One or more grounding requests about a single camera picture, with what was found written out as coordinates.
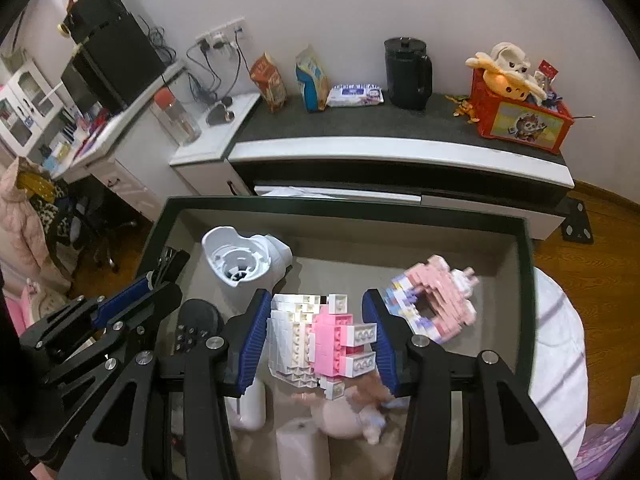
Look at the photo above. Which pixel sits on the white desk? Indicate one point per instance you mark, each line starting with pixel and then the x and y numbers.
pixel 120 160

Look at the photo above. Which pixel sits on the pink jacket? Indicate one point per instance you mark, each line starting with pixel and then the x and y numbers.
pixel 22 225

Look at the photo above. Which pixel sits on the orange snack bag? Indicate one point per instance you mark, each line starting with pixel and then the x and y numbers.
pixel 267 82

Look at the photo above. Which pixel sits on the blue snack bag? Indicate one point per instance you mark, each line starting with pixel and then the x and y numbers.
pixel 312 80

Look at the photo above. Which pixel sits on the wet wipes pack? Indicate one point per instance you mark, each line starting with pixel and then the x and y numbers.
pixel 355 95

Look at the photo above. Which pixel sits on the cream plush toy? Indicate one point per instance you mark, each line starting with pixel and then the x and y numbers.
pixel 505 67

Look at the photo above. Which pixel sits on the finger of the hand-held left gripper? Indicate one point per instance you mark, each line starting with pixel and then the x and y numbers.
pixel 150 310
pixel 125 297

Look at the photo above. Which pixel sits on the pink pig figurine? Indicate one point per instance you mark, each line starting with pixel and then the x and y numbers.
pixel 340 412

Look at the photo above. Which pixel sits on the black remote control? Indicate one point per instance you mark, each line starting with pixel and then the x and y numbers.
pixel 200 317

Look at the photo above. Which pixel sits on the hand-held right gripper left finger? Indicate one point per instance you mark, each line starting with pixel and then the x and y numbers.
pixel 252 340

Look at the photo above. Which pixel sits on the black office chair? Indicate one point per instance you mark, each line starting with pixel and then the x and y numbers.
pixel 90 230

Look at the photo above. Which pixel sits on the white cabinet dark top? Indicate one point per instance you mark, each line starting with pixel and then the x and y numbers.
pixel 400 160

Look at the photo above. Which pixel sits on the black monitor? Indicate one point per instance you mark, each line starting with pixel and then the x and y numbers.
pixel 82 87

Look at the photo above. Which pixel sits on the white nightstand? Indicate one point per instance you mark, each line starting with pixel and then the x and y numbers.
pixel 210 145

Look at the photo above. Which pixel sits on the small black device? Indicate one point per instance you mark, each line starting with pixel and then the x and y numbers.
pixel 220 112

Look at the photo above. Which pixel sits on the black kettle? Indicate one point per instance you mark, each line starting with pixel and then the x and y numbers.
pixel 406 72

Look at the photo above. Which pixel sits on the white pink building block figure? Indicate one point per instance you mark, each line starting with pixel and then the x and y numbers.
pixel 320 340

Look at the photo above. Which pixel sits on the white cat-ear plastic holder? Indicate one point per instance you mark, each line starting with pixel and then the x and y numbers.
pixel 240 257

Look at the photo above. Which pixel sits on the clear bottle orange cap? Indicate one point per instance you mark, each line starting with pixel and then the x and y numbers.
pixel 175 117

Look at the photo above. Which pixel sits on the white wall outlet strip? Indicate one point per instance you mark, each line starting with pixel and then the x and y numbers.
pixel 222 35

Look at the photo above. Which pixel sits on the pink storage box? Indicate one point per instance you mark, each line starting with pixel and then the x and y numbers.
pixel 350 270

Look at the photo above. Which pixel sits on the white power adapter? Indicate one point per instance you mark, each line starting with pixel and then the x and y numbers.
pixel 302 452

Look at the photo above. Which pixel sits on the small orange toy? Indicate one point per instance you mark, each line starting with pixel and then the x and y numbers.
pixel 465 107

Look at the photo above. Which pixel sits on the red toy box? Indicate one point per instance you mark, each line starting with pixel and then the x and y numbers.
pixel 520 115

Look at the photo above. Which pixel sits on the black bathroom scale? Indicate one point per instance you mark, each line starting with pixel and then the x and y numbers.
pixel 577 222

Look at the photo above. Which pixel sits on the purple printed cloth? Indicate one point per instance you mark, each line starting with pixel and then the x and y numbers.
pixel 607 445

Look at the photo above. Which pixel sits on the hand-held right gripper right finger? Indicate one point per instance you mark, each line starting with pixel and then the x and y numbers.
pixel 381 340

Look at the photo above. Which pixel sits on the white glass-door cabinet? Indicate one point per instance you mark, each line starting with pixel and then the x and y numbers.
pixel 22 110

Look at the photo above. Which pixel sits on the white cat figurine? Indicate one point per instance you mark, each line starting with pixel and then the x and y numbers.
pixel 250 407

